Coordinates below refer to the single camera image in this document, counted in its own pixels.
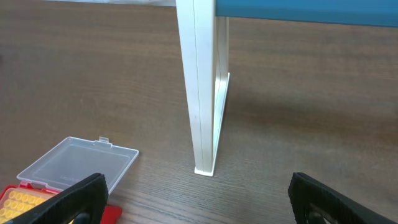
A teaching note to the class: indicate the red and yellow tip box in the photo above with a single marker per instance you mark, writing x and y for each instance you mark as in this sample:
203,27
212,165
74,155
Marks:
74,165

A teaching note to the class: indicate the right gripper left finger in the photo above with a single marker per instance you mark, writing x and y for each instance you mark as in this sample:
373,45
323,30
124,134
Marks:
68,202

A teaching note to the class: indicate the white and blue stand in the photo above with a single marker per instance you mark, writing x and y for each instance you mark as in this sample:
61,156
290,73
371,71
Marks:
203,93

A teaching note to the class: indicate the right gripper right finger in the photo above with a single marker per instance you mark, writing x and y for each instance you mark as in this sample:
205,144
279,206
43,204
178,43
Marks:
323,202

